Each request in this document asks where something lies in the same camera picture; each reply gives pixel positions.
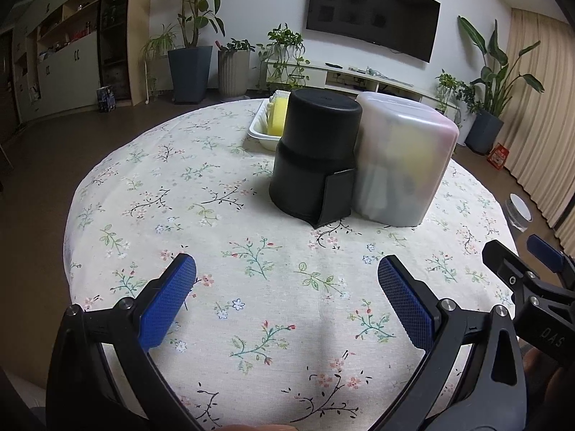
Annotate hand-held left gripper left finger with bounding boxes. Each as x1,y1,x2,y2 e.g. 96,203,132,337
45,252,212,431

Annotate grey trash can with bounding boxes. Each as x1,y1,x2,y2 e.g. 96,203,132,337
505,194,534,233

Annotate person's right hand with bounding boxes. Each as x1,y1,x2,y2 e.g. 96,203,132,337
521,346,575,416

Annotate translucent plastic container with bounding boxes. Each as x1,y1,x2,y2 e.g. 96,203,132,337
350,92,460,227

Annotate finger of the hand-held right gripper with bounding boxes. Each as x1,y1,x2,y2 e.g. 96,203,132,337
526,235,575,279
482,240,531,288

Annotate white television cabinet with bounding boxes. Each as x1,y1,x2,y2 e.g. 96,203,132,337
265,58,468,108

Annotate beige curtain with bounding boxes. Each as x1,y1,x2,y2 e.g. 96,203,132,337
503,6,575,234

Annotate plant in ribbed grey pot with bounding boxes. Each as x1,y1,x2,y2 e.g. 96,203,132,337
216,38,254,97

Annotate yellow rectangular sponge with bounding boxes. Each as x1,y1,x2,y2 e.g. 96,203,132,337
267,97,289,138

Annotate white plastic tray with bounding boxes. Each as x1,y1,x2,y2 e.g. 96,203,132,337
248,91,293,151

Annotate trailing plant in white pot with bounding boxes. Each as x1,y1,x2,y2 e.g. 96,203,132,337
436,69,479,147

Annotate trailing leafy plant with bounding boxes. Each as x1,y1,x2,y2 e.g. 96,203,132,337
257,22,311,91

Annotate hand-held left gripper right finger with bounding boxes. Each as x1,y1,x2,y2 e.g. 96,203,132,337
368,254,528,431

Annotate spider plant on white stand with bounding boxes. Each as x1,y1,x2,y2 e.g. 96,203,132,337
140,24,178,106

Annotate floral tablecloth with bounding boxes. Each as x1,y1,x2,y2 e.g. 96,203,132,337
63,98,522,431

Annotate wall television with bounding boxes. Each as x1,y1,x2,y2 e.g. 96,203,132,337
306,0,441,62

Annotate dark shelf unit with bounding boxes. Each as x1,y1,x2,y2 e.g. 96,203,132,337
98,0,134,102

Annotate black cylindrical container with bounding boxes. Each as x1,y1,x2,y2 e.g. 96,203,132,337
268,89,364,230

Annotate red paper bag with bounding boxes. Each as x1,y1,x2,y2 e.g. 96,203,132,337
487,143,510,170

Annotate white wall cabinet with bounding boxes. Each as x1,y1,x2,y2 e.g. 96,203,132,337
11,0,104,122

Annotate large-leaf plant in dark pot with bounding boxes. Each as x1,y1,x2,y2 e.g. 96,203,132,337
458,15,546,156

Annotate tall plant in dark pot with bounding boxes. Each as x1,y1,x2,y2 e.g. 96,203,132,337
155,0,225,104

